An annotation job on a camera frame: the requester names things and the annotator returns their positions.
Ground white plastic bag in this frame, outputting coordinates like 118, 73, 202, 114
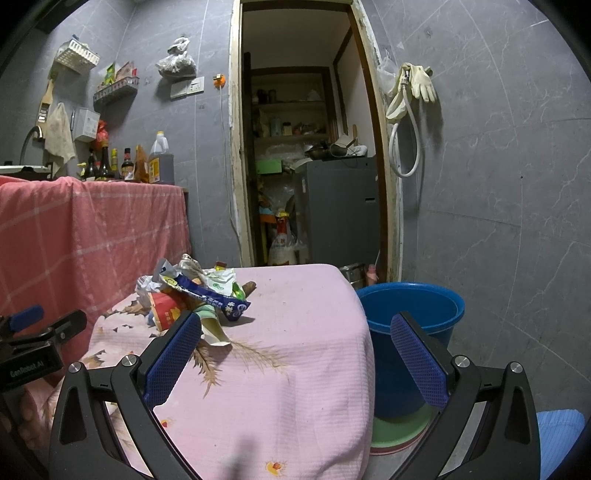
135, 258, 181, 308

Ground red paper cup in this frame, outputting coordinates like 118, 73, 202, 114
148, 290, 188, 332

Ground green white wrapper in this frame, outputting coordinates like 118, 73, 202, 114
202, 267, 246, 300

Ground blue snack wrapper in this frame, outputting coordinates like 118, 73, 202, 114
160, 274, 250, 322

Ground brown stick trash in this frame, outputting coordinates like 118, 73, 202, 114
242, 281, 256, 297

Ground blue cloth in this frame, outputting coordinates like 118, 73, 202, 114
537, 409, 586, 480

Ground blue plastic bucket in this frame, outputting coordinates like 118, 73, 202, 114
358, 282, 465, 419

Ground green plastic basin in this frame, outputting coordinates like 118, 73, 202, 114
370, 404, 437, 456

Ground red checked cloth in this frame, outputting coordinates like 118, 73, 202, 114
1, 177, 190, 362

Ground dark soy sauce bottle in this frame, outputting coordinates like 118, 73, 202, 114
97, 140, 114, 181

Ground pink floral table cloth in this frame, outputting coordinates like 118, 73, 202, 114
20, 263, 376, 480

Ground steel pot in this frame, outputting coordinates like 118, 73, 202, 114
339, 263, 367, 290

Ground hanging dish rag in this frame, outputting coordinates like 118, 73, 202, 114
45, 102, 76, 170

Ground large oil jug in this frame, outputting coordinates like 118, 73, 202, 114
147, 131, 174, 185

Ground grey cabinet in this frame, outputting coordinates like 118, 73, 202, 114
294, 157, 380, 268

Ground white red sack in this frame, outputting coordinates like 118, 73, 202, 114
269, 212, 297, 266

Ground green box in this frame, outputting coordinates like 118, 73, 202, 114
256, 159, 283, 175

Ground hanging plastic bag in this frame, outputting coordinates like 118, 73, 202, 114
155, 36, 197, 80

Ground white rubber gloves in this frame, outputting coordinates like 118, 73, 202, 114
386, 62, 438, 124

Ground white wall box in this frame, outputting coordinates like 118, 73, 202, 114
72, 108, 100, 143

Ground wall spice shelf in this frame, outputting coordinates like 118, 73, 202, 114
93, 61, 139, 108

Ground white wall basket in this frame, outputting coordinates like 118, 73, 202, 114
54, 37, 100, 75

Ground wall power socket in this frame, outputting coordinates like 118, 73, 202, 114
170, 76, 204, 100

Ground orange wall hook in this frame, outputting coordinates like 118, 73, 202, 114
213, 74, 226, 90

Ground white hose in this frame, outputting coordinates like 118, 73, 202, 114
387, 82, 423, 179

